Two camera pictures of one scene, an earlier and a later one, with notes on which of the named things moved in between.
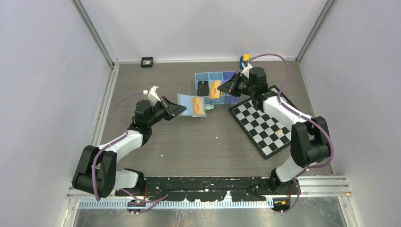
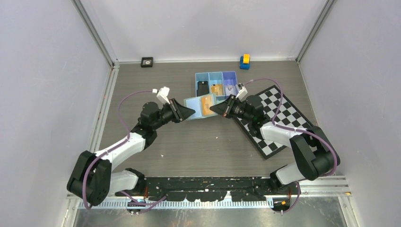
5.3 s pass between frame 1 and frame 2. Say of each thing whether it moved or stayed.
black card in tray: stayed
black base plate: stayed
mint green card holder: moved
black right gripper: moved
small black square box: stayed
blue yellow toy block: stayed
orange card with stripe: moved
